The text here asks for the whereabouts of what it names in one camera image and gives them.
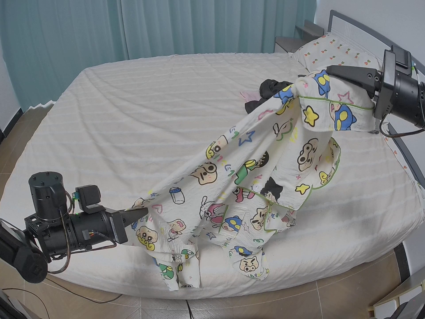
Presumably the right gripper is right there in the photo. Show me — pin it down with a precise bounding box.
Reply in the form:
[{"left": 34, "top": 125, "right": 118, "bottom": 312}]
[{"left": 327, "top": 49, "right": 425, "bottom": 129}]

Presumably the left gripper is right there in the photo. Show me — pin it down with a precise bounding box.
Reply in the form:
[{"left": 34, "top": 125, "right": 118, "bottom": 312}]
[{"left": 65, "top": 210, "right": 129, "bottom": 254}]

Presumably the white printed pyjama top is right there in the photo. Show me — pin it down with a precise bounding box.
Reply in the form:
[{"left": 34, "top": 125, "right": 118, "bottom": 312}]
[{"left": 128, "top": 68, "right": 375, "bottom": 293}]

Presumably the bed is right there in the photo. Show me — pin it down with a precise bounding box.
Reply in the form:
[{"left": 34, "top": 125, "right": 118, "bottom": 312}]
[{"left": 0, "top": 10, "right": 425, "bottom": 303}]

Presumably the white printed pillow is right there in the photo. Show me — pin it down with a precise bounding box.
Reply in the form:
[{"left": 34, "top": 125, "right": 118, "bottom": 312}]
[{"left": 292, "top": 33, "right": 383, "bottom": 77}]

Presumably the grey bedside table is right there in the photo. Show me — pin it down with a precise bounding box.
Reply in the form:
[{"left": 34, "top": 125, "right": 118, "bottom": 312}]
[{"left": 275, "top": 20, "right": 325, "bottom": 54}]

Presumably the black garment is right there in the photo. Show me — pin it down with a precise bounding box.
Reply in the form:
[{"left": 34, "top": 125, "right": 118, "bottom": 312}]
[{"left": 244, "top": 79, "right": 299, "bottom": 114}]

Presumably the pink garment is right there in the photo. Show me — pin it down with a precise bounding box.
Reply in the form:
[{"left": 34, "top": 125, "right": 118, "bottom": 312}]
[{"left": 240, "top": 91, "right": 263, "bottom": 103}]

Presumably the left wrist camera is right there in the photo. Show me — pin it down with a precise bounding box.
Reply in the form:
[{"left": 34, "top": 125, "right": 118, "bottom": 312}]
[{"left": 74, "top": 185, "right": 102, "bottom": 214}]

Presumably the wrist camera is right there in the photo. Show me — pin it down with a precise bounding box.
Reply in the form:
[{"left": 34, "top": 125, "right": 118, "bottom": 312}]
[
  {"left": 74, "top": 185, "right": 102, "bottom": 214},
  {"left": 393, "top": 47, "right": 413, "bottom": 70}
]

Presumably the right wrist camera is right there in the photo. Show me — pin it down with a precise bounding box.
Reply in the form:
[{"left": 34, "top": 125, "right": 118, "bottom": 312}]
[{"left": 393, "top": 47, "right": 413, "bottom": 70}]

